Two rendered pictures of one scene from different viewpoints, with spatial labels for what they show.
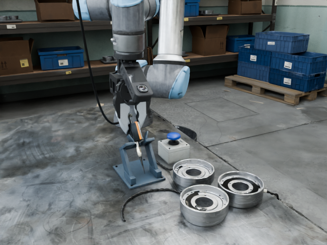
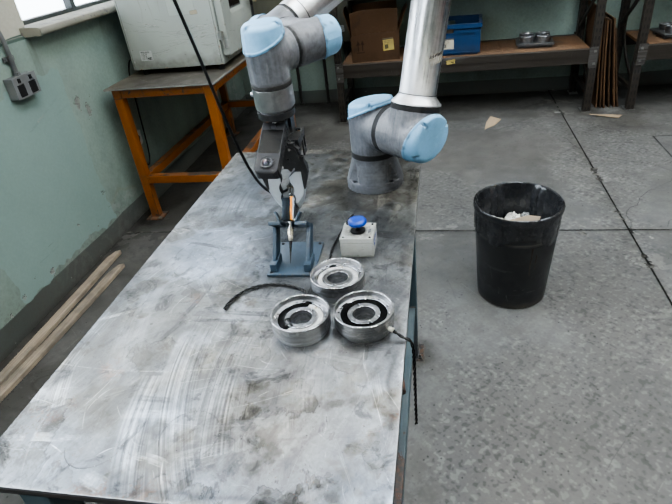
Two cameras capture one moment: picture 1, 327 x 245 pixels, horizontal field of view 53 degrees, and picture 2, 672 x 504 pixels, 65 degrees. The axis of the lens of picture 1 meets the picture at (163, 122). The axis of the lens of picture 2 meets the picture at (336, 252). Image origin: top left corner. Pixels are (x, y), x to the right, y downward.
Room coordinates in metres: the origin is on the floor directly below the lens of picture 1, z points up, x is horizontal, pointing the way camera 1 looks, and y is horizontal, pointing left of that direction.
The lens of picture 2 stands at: (0.08, -0.60, 1.41)
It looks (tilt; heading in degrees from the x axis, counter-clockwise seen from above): 32 degrees down; 39
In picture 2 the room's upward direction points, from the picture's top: 7 degrees counter-clockwise
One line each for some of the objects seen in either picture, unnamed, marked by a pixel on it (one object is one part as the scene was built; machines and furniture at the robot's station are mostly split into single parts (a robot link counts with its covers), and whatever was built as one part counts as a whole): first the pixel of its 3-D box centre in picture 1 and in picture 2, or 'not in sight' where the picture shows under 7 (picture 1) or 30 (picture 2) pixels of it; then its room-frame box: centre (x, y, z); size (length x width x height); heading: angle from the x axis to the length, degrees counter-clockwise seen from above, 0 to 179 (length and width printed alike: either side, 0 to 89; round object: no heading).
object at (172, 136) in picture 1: (173, 141); (357, 228); (0.87, -0.03, 0.85); 0.04 x 0.04 x 0.05
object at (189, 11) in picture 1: (176, 8); not in sight; (4.78, -0.20, 1.11); 0.52 x 0.38 x 0.22; 116
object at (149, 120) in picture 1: (133, 109); (374, 165); (1.17, 0.12, 0.85); 0.15 x 0.15 x 0.10
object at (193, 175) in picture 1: (193, 175); (338, 280); (0.73, -0.07, 0.82); 0.10 x 0.10 x 0.04
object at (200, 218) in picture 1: (204, 205); (301, 320); (0.60, -0.09, 0.82); 0.10 x 0.10 x 0.04
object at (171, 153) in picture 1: (172, 148); (359, 237); (0.87, -0.03, 0.82); 0.08 x 0.07 x 0.05; 26
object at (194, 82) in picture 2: not in sight; (223, 113); (2.42, 2.11, 0.39); 1.50 x 0.62 x 0.78; 26
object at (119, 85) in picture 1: (128, 74); (282, 136); (0.81, 0.09, 1.06); 0.09 x 0.08 x 0.12; 27
